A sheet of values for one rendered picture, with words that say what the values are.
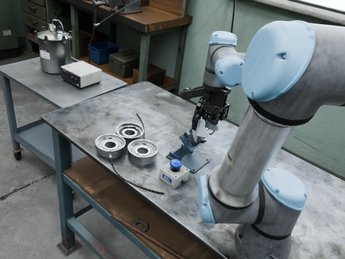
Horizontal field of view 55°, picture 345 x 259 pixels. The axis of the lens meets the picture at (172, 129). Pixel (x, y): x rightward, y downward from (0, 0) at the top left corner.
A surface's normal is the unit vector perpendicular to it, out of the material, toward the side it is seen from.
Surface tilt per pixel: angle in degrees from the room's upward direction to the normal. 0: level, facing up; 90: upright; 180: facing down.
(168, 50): 90
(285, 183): 8
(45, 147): 0
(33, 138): 0
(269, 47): 83
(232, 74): 90
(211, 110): 90
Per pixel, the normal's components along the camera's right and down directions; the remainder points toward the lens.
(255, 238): -0.67, 0.02
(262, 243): -0.44, 0.14
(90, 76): 0.78, 0.41
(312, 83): 0.07, 0.58
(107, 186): 0.12, -0.83
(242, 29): -0.66, 0.34
